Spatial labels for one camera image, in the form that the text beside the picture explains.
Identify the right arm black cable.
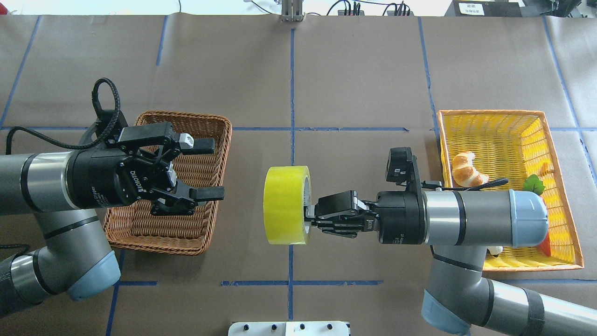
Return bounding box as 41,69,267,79
420,177,510,192

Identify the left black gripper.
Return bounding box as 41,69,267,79
68,123,224,216

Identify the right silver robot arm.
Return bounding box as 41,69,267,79
303,190,597,336

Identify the yellow packing tape roll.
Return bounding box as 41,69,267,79
263,166,312,246

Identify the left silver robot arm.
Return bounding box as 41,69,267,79
1,122,224,317

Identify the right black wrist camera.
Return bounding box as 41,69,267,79
385,147,420,187

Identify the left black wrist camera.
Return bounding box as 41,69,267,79
95,109,128,143

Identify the yellow plastic woven basket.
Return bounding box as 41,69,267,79
437,109,584,272

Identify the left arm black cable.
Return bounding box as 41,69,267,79
5,78,122,154

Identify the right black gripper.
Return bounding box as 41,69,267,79
304,190,425,245

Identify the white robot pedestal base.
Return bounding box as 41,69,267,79
228,321,352,336

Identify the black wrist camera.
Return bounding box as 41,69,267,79
385,147,420,187
95,109,128,143

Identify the black orange power strip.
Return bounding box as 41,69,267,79
328,0,414,17

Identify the aluminium frame post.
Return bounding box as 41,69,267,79
277,0,305,22

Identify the toy croissant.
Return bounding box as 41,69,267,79
451,151,490,188

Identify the toy carrot with green leaves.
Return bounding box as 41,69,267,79
522,175,552,257

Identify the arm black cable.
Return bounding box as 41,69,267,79
420,177,510,192
5,78,122,154

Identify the black box with label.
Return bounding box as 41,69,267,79
444,0,522,17

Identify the brown wicker basket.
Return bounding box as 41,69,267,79
103,110,232,256

